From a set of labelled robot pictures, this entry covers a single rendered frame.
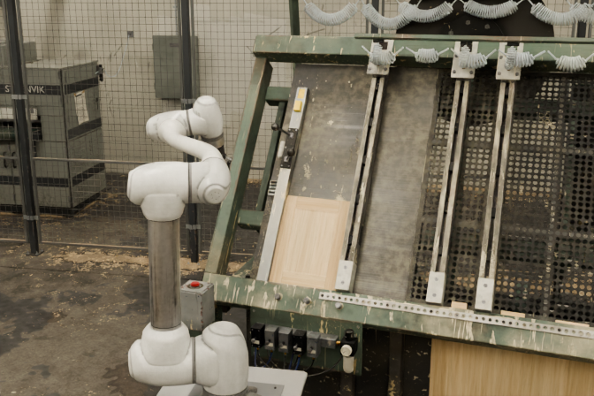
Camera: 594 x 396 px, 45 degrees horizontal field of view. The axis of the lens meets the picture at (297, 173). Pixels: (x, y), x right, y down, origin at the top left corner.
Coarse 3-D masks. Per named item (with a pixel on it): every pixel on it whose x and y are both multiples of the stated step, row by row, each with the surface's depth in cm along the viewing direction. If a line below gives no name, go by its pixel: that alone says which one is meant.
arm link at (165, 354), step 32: (128, 192) 222; (160, 192) 221; (160, 224) 225; (160, 256) 227; (160, 288) 230; (160, 320) 232; (128, 352) 238; (160, 352) 232; (192, 352) 236; (160, 384) 235
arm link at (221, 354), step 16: (208, 336) 237; (224, 336) 236; (240, 336) 240; (208, 352) 235; (224, 352) 235; (240, 352) 238; (208, 368) 235; (224, 368) 236; (240, 368) 238; (208, 384) 237; (224, 384) 237; (240, 384) 240
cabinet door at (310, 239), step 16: (288, 208) 323; (304, 208) 321; (320, 208) 319; (336, 208) 317; (288, 224) 320; (304, 224) 319; (320, 224) 316; (336, 224) 314; (288, 240) 317; (304, 240) 316; (320, 240) 314; (336, 240) 311; (288, 256) 315; (304, 256) 313; (320, 256) 311; (336, 256) 309; (272, 272) 314; (288, 272) 312; (304, 272) 310; (320, 272) 308; (336, 272) 306; (320, 288) 305
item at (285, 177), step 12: (300, 120) 336; (300, 132) 336; (288, 180) 327; (276, 192) 326; (276, 204) 323; (276, 216) 321; (276, 228) 319; (276, 240) 318; (264, 252) 316; (264, 264) 314; (264, 276) 312
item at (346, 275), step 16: (384, 80) 327; (384, 96) 330; (368, 112) 324; (368, 128) 322; (368, 144) 322; (368, 160) 315; (368, 176) 313; (352, 192) 312; (368, 192) 315; (352, 208) 309; (352, 224) 309; (352, 240) 304; (352, 256) 301; (352, 272) 299; (336, 288) 298; (352, 288) 302
